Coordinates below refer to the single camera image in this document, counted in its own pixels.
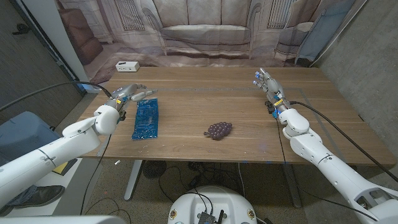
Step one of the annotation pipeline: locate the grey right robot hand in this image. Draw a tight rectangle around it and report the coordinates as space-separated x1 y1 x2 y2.
252 68 290 113

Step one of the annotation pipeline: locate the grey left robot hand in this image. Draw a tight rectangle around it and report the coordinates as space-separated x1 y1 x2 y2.
105 83 159 109

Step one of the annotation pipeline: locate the blue gel pad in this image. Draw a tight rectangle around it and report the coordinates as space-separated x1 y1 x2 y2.
131 98 159 140

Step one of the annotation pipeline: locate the purple toy grape bunch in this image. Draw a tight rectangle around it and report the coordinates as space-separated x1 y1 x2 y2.
203 121 233 141

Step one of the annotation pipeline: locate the white power strip box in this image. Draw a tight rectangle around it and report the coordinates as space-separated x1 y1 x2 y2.
115 60 141 73

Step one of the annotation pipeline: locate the black round floor fan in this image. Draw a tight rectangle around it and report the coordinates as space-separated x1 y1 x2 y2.
142 160 168 180

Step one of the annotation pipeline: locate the white table leg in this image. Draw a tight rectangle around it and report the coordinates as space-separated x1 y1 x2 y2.
124 160 143 201

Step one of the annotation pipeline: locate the printed sofa room backdrop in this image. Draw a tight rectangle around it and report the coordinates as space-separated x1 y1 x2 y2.
55 0 358 86

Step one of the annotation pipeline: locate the white upright panel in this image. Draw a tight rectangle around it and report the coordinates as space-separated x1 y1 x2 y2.
21 0 102 94

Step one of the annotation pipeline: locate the grey table leg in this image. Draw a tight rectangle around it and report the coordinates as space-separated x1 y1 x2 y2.
282 164 303 208

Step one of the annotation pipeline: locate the yellow topped box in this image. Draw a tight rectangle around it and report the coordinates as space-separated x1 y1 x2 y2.
52 158 78 177

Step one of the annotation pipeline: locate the blue-grey plastic bin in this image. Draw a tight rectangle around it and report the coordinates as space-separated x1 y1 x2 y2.
0 111 65 166

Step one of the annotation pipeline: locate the white floor platform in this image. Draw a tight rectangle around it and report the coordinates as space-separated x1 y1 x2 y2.
6 157 105 217

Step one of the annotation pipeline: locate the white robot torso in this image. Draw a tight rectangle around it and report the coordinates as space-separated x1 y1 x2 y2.
167 185 258 224

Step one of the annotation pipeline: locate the dark shoe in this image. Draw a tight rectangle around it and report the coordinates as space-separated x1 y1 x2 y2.
14 185 66 209

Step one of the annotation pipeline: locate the black antenna module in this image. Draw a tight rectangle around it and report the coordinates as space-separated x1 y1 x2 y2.
197 210 224 224

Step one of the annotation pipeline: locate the person leg in jeans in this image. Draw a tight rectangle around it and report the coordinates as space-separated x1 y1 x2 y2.
0 185 35 216

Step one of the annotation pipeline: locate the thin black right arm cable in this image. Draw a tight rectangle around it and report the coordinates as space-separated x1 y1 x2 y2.
275 117 379 222

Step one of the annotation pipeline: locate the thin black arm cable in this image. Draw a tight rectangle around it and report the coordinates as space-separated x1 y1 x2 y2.
79 133 113 216
275 117 379 222

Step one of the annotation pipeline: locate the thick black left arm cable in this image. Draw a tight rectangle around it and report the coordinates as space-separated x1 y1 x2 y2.
0 80 113 112

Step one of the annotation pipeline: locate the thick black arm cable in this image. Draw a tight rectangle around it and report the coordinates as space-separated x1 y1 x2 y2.
0 80 113 112
289 101 398 184

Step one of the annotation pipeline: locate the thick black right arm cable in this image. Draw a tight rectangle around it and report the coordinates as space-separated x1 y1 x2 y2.
289 101 398 184

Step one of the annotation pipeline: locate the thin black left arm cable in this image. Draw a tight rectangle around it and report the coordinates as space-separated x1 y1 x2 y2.
79 133 113 216

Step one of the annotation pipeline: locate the white floor cable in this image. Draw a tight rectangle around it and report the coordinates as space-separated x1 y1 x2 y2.
238 162 247 197

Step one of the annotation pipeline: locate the black floor cable loop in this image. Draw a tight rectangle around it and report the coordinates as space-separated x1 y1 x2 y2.
157 166 206 203

